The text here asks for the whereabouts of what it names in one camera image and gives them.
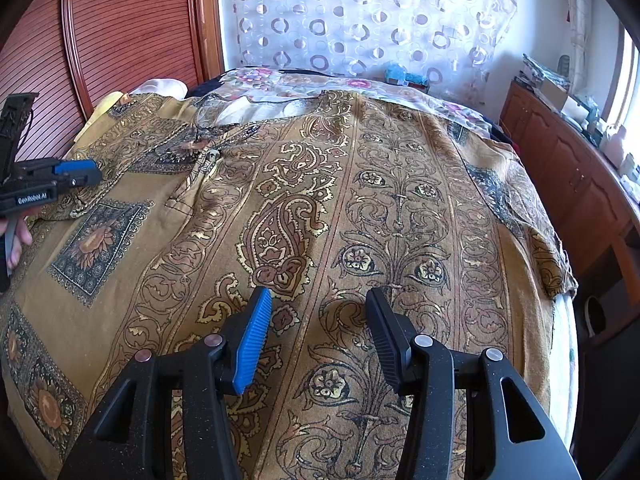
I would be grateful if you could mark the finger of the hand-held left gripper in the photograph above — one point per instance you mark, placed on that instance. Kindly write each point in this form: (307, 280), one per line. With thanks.
(75, 166)
(85, 178)

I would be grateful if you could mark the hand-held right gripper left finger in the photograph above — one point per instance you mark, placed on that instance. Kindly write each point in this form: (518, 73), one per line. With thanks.
(252, 345)

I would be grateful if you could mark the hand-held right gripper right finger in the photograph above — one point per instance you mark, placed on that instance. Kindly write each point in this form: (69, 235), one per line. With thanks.
(387, 350)

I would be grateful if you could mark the brown paisley printed garment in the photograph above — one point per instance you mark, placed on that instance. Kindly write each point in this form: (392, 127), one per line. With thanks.
(310, 200)

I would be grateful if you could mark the person's left hand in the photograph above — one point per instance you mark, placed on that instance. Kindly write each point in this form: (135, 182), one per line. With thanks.
(23, 240)

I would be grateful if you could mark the yellow pillow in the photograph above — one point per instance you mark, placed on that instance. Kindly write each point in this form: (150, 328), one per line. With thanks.
(102, 107)

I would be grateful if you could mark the wooden slatted headboard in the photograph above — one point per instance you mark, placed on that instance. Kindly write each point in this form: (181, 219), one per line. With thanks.
(125, 20)

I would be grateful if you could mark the white floral blanket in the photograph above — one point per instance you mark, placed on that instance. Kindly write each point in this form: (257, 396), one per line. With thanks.
(300, 95)

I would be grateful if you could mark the wooden cabinet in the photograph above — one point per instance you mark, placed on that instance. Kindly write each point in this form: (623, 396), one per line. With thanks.
(565, 170)

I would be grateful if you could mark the teal box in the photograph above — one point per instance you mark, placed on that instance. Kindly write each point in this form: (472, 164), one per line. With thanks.
(406, 77)

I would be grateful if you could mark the cardboard box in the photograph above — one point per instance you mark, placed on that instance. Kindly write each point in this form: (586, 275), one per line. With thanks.
(550, 94)

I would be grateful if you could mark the sheer circle-patterned curtain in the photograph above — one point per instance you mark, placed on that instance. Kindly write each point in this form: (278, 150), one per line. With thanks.
(360, 15)

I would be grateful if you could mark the stack of printed packets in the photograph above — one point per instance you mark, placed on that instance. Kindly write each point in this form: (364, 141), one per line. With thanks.
(542, 67)

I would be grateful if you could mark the white window curtain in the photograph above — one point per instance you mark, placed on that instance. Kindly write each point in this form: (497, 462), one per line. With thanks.
(580, 25)

